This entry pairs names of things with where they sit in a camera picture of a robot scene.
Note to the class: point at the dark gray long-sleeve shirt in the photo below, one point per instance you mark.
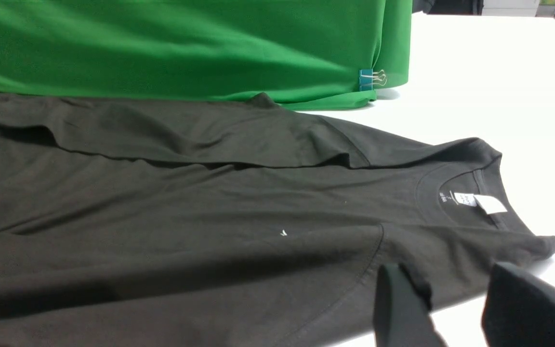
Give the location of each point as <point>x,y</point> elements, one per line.
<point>153,223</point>

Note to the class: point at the green backdrop cloth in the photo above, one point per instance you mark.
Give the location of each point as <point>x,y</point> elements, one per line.
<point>305,54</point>

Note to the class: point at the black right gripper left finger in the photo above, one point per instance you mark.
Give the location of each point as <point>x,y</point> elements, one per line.
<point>401,316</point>

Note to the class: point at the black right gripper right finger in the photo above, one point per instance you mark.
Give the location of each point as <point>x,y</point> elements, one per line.
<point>519,309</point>

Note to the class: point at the blue binder clip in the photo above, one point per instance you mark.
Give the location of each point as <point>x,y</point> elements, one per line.
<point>370,80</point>

